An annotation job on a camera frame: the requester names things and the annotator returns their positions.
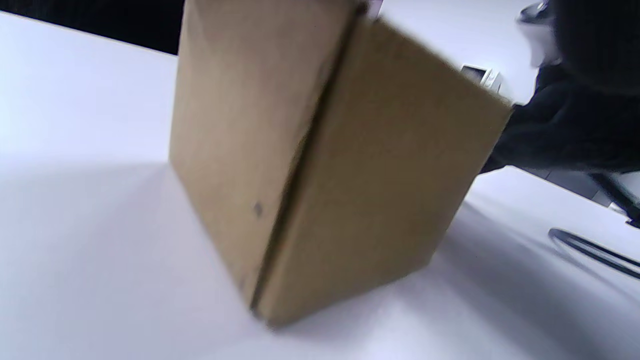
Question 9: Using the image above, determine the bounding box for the brown cardboard small mailer box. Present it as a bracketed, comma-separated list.
[168, 0, 514, 330]

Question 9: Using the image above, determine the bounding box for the dark grey right hand controller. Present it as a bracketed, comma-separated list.
[517, 0, 561, 69]

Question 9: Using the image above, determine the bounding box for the person's body in black shirt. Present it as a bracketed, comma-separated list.
[0, 0, 186, 56]

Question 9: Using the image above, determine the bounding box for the person's right hand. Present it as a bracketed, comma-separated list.
[480, 65, 640, 174]

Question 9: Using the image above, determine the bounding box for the black cable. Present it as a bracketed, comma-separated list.
[548, 228, 640, 280]

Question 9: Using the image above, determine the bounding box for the white rectangular device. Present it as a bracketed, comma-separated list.
[461, 64, 502, 95]

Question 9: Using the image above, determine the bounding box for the person's left hand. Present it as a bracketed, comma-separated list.
[551, 0, 640, 97]

